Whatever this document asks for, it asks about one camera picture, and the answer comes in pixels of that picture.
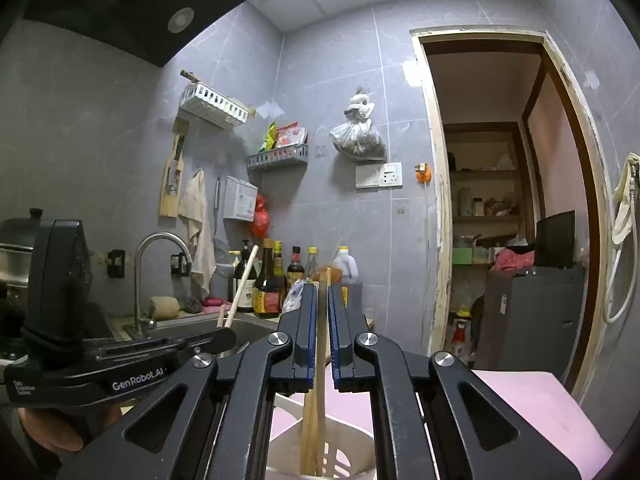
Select dark bottle red label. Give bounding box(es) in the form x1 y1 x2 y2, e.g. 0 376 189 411
252 239 283 318

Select hanging clear plastic bag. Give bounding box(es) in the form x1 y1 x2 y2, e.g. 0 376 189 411
328 87 388 163

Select steel steamer pot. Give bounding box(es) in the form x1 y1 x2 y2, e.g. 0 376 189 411
0 207 48 291

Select red and white bottle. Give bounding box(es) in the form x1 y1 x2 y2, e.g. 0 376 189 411
450 321 471 358

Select white wall rack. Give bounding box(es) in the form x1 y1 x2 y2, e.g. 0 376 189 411
179 82 250 129

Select black range hood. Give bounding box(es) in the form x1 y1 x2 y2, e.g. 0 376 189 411
22 0 256 67

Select wooden door frame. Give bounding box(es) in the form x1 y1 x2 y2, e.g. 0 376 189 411
410 27 613 406

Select red snack packet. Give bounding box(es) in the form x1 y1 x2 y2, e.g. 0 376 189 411
275 124 308 150

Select wooden knife holder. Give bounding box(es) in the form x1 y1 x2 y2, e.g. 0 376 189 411
159 117 190 219

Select white wall box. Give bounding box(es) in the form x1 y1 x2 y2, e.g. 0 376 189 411
222 176 259 223

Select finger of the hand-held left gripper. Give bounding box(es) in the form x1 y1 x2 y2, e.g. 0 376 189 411
90 334 221 351
95 328 237 361

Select grey cabinet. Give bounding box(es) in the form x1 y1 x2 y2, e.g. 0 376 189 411
472 265 586 376

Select person's left hand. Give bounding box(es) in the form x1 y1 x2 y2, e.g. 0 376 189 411
17 402 123 453

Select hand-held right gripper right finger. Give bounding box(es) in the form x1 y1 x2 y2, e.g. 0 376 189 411
327 284 583 480

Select pink table cloth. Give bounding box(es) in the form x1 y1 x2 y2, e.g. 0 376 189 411
270 369 613 480

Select beige hanging towel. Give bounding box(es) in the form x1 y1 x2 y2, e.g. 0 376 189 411
177 167 217 297

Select plastic oil jug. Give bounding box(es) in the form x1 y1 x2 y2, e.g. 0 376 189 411
331 246 360 286

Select green bottle yellow cap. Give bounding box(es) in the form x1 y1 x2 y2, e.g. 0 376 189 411
227 250 243 306

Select white hanging gloves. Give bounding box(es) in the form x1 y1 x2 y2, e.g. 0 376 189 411
612 152 640 243

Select metal strainer ladle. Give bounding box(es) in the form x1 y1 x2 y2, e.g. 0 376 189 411
212 176 236 276

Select wooden shelf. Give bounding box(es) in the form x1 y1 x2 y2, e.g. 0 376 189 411
444 121 538 266

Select yellow snack packet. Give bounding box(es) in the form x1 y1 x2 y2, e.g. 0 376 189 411
257 122 278 153

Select dark bottle white label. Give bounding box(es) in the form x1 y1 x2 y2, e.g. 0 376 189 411
235 240 261 313

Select dark bottle red cap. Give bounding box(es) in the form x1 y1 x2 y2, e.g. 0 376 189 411
285 246 306 288

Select white utensil holder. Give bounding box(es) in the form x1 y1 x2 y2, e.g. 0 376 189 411
265 392 376 480

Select steel faucet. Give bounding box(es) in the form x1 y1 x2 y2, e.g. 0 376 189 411
122 232 193 338

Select dark bottle yellow cap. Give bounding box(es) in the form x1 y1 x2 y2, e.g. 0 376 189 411
272 241 288 306

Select black monitor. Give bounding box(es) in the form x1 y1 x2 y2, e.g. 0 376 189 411
535 210 577 270

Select steel sink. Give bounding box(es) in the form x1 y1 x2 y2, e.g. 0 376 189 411
122 312 271 358

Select red plastic bag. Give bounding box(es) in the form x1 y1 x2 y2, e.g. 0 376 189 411
250 195 271 240

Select pink crumpled garment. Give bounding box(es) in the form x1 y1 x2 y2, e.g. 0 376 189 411
492 247 536 272

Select brown loofah sponge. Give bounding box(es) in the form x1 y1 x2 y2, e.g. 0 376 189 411
146 296 180 320

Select grey wall rack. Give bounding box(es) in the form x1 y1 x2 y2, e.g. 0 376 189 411
246 146 309 171

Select white hose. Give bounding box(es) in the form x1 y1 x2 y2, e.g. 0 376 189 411
601 160 640 325

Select grey box yellow label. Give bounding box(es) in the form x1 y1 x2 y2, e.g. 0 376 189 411
336 282 363 311

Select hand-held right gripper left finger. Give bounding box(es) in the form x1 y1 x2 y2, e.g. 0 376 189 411
57 281 320 480

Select white wall outlet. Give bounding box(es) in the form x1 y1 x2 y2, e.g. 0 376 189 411
355 161 402 190

